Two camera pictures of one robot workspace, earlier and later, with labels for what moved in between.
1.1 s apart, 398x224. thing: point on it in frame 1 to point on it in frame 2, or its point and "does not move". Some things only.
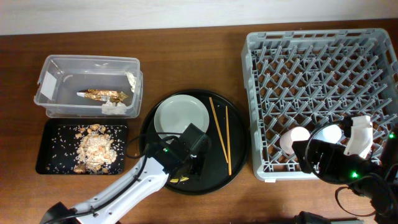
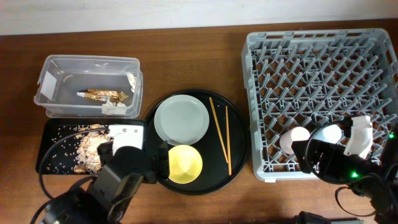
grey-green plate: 175,114 does not move
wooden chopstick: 218,129 does not move
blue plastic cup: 331,133 does not move
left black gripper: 196,173 to 163,171
